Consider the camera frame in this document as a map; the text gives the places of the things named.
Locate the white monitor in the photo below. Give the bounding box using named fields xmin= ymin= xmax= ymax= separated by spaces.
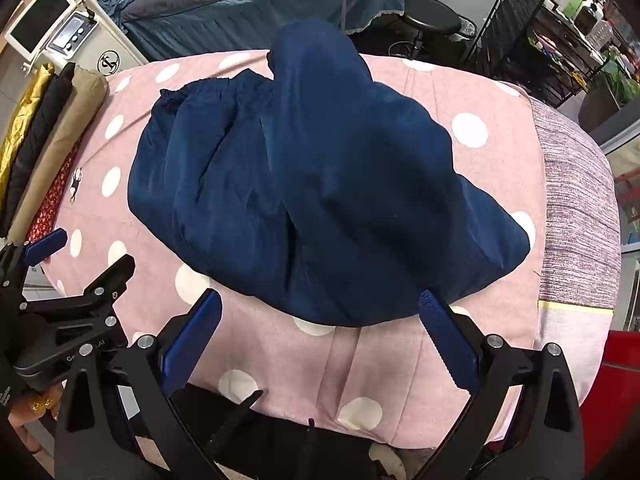
xmin=6 ymin=0 xmax=76 ymax=56

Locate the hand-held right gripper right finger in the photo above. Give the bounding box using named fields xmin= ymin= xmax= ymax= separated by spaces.
xmin=410 ymin=289 xmax=586 ymax=480

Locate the gold shiny garment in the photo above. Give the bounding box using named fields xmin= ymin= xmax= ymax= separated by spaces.
xmin=0 ymin=62 xmax=55 ymax=196

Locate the dark planter box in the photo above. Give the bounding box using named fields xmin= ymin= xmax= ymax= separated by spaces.
xmin=577 ymin=77 xmax=623 ymax=131

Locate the black round stool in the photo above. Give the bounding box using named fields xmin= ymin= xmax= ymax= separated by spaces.
xmin=387 ymin=7 xmax=463 ymax=61

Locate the black folded garment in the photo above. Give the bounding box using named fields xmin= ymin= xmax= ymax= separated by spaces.
xmin=0 ymin=62 xmax=76 ymax=233

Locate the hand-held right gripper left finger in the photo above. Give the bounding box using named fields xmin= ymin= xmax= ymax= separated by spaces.
xmin=54 ymin=289 xmax=226 ymax=480

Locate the dark bottle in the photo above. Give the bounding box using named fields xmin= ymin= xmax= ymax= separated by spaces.
xmin=575 ymin=0 xmax=603 ymax=36

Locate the pink polka dot blanket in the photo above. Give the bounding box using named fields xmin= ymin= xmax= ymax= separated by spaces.
xmin=37 ymin=50 xmax=548 ymax=448

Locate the black wire rack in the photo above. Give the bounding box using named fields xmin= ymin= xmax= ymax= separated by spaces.
xmin=465 ymin=0 xmax=608 ymax=106

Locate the red plastic object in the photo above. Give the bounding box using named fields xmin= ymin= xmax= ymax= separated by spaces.
xmin=582 ymin=330 xmax=640 ymax=471

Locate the red floral cloth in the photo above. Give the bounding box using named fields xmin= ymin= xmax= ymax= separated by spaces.
xmin=25 ymin=145 xmax=81 ymax=243

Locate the white machine cabinet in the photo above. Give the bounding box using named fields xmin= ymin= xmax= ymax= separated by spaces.
xmin=45 ymin=0 xmax=151 ymax=78

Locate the navy blue jacket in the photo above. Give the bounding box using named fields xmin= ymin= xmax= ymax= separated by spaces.
xmin=127 ymin=17 xmax=532 ymax=330

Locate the person's left hand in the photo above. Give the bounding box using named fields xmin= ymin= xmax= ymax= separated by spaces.
xmin=7 ymin=392 xmax=60 ymax=461

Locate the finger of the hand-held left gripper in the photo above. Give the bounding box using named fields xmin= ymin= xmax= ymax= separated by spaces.
xmin=0 ymin=227 xmax=69 ymax=286
xmin=30 ymin=254 xmax=137 ymax=312

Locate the grey woven bed sheet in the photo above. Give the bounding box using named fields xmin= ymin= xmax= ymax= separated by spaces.
xmin=527 ymin=95 xmax=623 ymax=426

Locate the green potted plant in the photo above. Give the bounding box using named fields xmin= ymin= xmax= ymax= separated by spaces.
xmin=602 ymin=45 xmax=640 ymax=106

